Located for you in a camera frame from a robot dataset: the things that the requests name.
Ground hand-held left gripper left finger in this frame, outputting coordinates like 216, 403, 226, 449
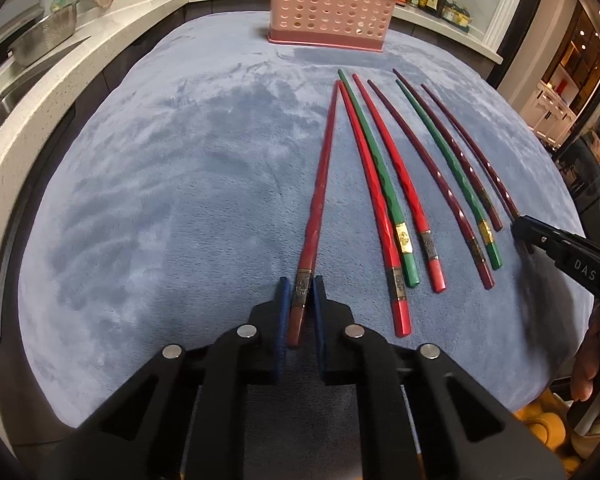
45, 276, 293, 480

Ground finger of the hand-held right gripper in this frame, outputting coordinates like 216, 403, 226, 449
511, 215, 564, 255

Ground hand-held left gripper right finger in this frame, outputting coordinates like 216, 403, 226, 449
313, 275, 567, 480

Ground green chopstick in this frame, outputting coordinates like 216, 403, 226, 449
395, 79, 503, 271
337, 69, 422, 289

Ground maroon chopstick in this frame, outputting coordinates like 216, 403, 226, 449
421, 84, 533, 256
367, 80, 496, 291
392, 68, 504, 232

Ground red chopstick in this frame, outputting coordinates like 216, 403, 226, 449
286, 80, 342, 350
338, 91, 412, 338
352, 74, 447, 294

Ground pink perforated plastic basket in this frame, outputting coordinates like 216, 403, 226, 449
266, 0, 398, 53

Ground person's right hand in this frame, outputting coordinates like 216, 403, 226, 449
570, 305, 600, 404

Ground white background cabinet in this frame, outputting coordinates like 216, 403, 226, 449
530, 82, 581, 143

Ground blue-grey plush blanket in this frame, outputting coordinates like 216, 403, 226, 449
17, 10, 596, 431

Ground yellow plush object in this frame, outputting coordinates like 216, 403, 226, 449
512, 390, 581, 461

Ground green spice jar rack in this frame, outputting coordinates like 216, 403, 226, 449
442, 2, 474, 29

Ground white kitchen counter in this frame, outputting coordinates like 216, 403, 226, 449
0, 0, 503, 411

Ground steel kitchen sink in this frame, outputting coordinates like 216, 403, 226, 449
0, 35, 93, 133

